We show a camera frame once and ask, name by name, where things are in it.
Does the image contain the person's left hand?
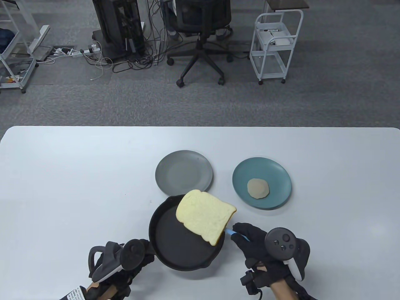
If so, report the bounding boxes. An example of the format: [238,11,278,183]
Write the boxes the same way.
[87,239,155,300]

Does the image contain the fried egg slice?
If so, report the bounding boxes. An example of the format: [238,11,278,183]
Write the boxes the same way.
[247,178,270,200]

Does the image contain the person's right hand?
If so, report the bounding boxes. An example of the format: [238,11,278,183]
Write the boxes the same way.
[231,222,313,300]

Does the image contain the black office chair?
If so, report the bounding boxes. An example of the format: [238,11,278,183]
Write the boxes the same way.
[166,0,234,88]

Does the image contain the white power strip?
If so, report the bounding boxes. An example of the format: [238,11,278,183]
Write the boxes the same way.
[71,44,102,58]

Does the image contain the toast slice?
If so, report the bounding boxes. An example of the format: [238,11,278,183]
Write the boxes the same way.
[176,189,237,246]

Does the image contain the dark blue bag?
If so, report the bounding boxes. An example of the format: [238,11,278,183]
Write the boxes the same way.
[0,28,15,54]

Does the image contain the white desk leg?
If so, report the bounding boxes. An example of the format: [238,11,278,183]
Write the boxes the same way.
[19,0,50,52]

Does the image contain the grey plate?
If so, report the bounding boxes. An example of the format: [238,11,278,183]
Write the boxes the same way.
[155,150,213,196]

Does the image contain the person's left forearm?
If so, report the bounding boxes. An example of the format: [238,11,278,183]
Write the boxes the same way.
[84,280,118,300]

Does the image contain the black cast iron skillet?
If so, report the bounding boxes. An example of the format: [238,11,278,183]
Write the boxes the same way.
[149,194,226,272]

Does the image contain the tangle of black cables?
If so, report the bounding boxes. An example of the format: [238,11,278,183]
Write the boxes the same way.
[111,0,175,74]

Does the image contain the person's right forearm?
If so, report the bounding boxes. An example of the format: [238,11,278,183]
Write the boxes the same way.
[270,278,299,300]

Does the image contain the white device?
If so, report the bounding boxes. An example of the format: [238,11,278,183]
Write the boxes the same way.
[261,29,297,46]

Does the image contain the white rolling cart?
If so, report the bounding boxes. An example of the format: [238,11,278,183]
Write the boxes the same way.
[249,9,304,85]

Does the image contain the black labelled wrist module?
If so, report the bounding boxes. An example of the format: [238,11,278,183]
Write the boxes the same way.
[61,285,88,300]

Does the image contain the dark grey tracking controller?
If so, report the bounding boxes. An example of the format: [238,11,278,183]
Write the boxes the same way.
[88,239,147,282]
[265,227,311,282]

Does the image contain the black computer tower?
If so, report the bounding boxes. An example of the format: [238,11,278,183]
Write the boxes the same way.
[92,0,147,62]

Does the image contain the black floor outlet box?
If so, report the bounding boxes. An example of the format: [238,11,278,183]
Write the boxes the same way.
[37,46,77,61]

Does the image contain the light blue dessert shovel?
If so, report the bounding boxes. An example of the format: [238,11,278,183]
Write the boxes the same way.
[225,228,251,243]

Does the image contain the white cable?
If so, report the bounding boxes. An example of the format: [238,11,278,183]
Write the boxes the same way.
[90,56,113,82]

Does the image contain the brown side table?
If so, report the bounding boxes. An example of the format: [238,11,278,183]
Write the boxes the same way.
[265,0,310,10]

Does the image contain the white metal rack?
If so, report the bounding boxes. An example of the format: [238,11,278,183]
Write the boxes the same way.
[0,0,40,94]

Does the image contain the teal plate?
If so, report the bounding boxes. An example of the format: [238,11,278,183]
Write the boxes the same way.
[232,157,292,210]

